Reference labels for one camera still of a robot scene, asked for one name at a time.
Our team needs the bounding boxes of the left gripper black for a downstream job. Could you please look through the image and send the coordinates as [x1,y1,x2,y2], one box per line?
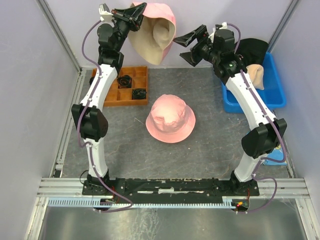
[111,2,147,52]

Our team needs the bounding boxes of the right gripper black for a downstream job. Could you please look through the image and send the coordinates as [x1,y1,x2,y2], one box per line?
[172,25,220,68]

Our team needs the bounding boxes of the pink bucket hat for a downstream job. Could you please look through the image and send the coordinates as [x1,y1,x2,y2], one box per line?
[128,3,176,65]
[145,94,196,144]

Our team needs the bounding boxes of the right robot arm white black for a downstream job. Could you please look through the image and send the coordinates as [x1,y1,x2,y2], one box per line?
[173,22,287,196]

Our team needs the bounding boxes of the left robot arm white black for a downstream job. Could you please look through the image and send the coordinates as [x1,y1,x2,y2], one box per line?
[71,2,147,195]

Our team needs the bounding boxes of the black cap with logo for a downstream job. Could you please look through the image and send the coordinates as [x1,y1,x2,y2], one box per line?
[234,38,269,67]

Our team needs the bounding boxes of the beige hat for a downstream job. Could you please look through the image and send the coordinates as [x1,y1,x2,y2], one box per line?
[246,64,265,90]

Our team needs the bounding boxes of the rolled black belt centre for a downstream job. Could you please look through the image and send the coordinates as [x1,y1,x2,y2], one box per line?
[117,74,132,89]

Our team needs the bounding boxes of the rolled black belt left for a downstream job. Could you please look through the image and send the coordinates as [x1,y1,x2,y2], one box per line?
[89,77,95,86]

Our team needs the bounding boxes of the orange compartment tray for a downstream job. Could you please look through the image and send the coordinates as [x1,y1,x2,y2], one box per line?
[104,66,148,107]

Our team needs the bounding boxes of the blue plastic bin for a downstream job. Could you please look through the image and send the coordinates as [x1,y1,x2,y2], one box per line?
[221,51,287,114]

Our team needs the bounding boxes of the blue cloth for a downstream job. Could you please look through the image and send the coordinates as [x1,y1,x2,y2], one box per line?
[262,145,287,166]

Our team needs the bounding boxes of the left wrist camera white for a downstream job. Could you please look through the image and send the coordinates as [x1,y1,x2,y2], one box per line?
[98,3,113,22]

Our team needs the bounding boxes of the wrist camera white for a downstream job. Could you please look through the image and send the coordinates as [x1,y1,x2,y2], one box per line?
[98,3,113,22]
[210,21,228,39]

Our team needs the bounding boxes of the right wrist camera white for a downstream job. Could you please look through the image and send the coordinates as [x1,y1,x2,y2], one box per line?
[210,21,228,39]

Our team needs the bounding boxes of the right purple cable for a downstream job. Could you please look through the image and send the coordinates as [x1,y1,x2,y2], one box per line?
[226,22,287,215]

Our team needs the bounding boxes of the light blue cable duct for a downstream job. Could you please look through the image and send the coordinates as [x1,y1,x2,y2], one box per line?
[47,197,236,210]

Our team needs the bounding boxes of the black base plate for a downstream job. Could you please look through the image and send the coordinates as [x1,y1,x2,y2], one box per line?
[81,176,261,204]

